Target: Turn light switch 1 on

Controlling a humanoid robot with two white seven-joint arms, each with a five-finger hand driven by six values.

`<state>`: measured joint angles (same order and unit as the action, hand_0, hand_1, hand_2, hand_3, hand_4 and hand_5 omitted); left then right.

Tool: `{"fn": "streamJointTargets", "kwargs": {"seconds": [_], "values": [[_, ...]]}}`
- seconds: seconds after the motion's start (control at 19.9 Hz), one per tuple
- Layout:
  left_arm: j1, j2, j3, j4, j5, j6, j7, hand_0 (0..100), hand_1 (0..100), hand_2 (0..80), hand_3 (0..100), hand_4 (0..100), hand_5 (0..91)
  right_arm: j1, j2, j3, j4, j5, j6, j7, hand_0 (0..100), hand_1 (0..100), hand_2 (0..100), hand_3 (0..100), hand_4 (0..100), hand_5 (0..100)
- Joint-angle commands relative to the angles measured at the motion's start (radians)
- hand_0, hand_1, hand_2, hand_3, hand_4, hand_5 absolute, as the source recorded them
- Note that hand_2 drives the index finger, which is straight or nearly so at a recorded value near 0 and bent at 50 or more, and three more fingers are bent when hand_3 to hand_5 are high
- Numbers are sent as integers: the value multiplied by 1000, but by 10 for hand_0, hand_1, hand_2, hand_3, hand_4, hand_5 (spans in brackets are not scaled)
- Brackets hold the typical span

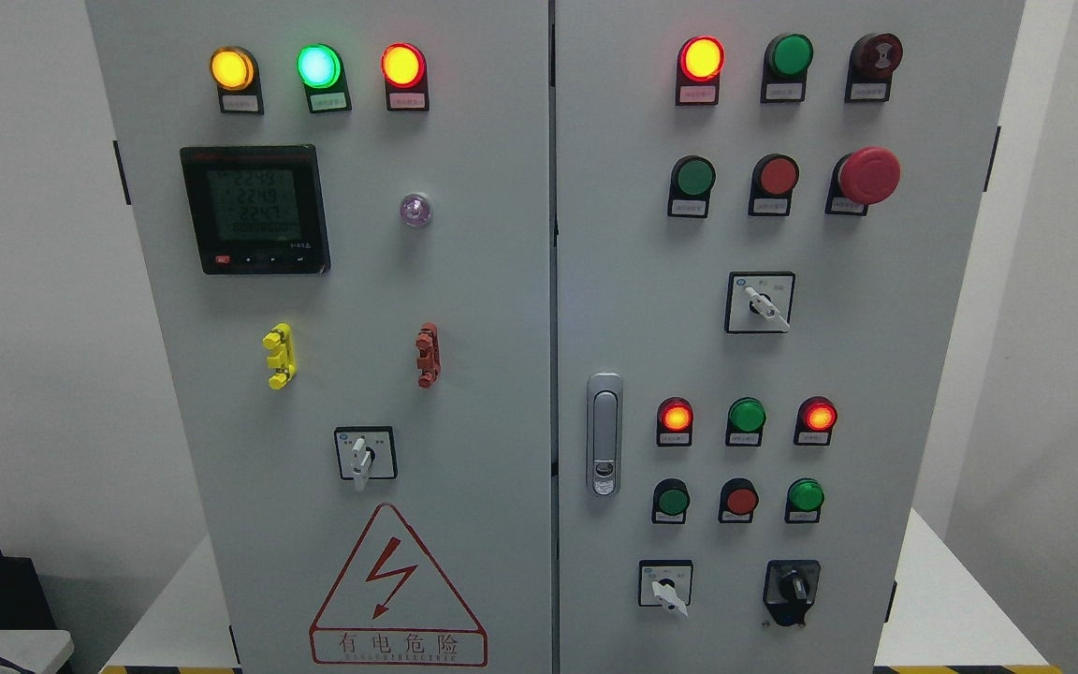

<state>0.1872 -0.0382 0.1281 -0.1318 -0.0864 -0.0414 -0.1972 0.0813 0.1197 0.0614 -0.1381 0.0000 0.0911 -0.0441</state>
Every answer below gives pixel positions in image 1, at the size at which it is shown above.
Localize red terminal connector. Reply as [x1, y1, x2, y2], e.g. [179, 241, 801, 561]
[415, 324, 442, 389]

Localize green push button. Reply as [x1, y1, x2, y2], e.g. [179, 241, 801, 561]
[650, 478, 692, 524]
[784, 477, 824, 524]
[666, 156, 716, 219]

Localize red indicator light top right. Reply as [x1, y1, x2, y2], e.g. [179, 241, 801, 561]
[675, 35, 724, 106]

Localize red push button upper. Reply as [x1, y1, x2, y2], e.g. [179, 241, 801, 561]
[748, 154, 800, 216]

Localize red push button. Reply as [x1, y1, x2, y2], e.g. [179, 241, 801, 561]
[748, 154, 800, 216]
[716, 477, 760, 524]

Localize green push button lower left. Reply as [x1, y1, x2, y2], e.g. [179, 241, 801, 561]
[650, 478, 692, 524]

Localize red indicator light left door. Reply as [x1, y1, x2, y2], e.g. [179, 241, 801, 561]
[381, 42, 430, 111]

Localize upper right rotary selector switch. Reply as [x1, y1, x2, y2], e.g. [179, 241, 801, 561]
[724, 271, 796, 334]

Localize door rotary selector switch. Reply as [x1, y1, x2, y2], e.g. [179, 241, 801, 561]
[334, 425, 399, 493]

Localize lit green indicator light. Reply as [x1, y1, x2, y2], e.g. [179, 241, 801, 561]
[296, 43, 353, 112]

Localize green indicator light top right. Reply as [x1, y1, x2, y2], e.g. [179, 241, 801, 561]
[760, 33, 814, 104]

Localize red emergency stop button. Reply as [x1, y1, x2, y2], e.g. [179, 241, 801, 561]
[824, 146, 901, 216]

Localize white box bottom left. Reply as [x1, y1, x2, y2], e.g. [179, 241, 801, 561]
[0, 630, 74, 673]

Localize red push button lower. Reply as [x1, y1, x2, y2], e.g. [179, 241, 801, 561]
[716, 477, 760, 524]

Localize green push button upper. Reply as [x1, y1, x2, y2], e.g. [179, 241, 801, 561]
[666, 156, 716, 219]

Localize yellow terminal connector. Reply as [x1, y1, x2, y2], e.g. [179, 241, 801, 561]
[262, 324, 298, 389]

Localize lower white rotary selector switch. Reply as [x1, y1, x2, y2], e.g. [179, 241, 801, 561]
[637, 559, 694, 617]

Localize black digital power meter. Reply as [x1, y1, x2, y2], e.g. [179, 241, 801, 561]
[180, 145, 330, 274]

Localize silver cabinet door handle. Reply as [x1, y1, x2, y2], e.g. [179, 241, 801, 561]
[586, 373, 623, 496]

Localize black rotary knob switch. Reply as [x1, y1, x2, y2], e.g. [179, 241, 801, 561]
[763, 559, 821, 627]

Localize lit red indicator lower right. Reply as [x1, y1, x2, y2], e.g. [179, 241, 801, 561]
[793, 396, 838, 448]

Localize yellow indicator light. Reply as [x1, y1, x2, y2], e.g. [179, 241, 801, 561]
[210, 44, 264, 115]

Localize lit red indicator lower left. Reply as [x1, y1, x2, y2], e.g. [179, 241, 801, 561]
[657, 397, 694, 448]

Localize green indicator lower middle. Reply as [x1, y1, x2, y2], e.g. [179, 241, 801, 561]
[724, 397, 766, 448]

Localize green push button lower right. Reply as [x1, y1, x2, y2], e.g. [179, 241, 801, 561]
[784, 477, 824, 524]

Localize dark red buzzer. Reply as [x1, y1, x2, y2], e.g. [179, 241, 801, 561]
[844, 33, 903, 104]

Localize grey electrical cabinet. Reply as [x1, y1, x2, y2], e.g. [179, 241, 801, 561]
[87, 1, 1024, 673]

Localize small clear bulb light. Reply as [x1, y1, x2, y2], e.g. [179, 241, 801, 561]
[399, 192, 433, 226]

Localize lit red indicator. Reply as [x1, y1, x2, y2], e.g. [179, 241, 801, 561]
[657, 397, 694, 448]
[793, 396, 838, 448]

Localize red lightning warning sticker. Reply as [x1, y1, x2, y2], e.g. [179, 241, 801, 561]
[309, 503, 488, 668]

